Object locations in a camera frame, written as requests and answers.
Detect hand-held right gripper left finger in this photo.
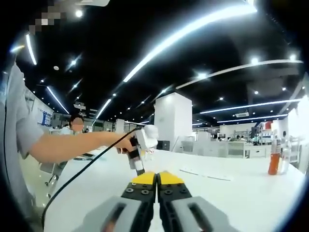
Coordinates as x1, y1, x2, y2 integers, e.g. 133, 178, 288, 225
71, 171, 157, 232

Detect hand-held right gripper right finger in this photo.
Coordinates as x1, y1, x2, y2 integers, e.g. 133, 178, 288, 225
156, 170, 239, 232

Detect person's left hand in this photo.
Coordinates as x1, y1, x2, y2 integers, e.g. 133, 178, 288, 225
115, 135, 137, 155

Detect black box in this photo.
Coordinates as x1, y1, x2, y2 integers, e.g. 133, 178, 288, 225
156, 140, 171, 151

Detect white square pillar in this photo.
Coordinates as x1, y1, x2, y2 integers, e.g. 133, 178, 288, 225
154, 92, 193, 152

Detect white paper sheets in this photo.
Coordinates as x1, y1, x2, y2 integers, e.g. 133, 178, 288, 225
179, 167, 232, 182

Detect dark flat device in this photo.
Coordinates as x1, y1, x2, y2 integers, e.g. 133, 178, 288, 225
74, 152, 96, 161

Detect grey office chair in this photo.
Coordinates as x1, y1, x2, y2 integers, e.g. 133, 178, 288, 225
39, 160, 70, 194

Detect long ceiling light strip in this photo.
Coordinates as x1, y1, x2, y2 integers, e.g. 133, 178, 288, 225
46, 86, 70, 115
216, 114, 288, 124
199, 98, 303, 115
122, 6, 258, 83
25, 33, 38, 66

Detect orange bottle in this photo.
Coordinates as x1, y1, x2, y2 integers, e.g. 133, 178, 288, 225
267, 142, 281, 175

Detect clear bottle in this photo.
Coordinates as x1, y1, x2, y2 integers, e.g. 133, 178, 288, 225
279, 138, 291, 174

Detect person's own torso grey shirt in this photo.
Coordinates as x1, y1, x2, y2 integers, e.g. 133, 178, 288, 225
0, 61, 45, 218

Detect large ceiling air conditioner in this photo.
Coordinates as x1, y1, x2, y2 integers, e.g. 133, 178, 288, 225
72, 0, 112, 7

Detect black cable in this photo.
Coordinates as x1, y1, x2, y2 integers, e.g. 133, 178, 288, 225
41, 128, 143, 230

